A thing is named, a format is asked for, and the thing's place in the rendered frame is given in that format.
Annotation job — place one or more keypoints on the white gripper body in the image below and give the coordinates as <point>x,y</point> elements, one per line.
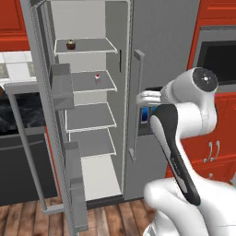
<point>149,98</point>

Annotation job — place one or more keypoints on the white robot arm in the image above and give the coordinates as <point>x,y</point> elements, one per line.
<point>196,123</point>

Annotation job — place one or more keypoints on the fridge water dispenser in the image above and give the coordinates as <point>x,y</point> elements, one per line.
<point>143,118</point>

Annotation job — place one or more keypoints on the grey closed fridge door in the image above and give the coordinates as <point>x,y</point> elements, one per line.
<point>162,46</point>

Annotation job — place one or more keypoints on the grey fridge shelf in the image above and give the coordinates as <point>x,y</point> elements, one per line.
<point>92,116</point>
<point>92,46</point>
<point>92,143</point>
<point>89,81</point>

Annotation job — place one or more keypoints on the chocolate cupcake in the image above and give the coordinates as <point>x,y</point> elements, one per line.
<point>70,44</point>

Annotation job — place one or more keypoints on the grey open fridge door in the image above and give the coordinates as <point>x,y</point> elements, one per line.
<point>56,129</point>

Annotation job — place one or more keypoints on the grey fridge body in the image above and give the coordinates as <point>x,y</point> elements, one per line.
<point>92,181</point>

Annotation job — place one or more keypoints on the small grey door bin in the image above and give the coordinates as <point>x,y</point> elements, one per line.
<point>61,87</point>

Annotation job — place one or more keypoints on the red cupboard run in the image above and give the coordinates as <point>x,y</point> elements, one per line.
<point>224,144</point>

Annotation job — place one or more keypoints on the tall grey door bin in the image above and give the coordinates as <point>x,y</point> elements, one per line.
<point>76,190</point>

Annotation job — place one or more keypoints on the black dishwasher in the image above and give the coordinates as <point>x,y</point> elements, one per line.
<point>15,159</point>

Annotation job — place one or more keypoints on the red wall cupboard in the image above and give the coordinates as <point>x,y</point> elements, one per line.
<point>12,21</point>

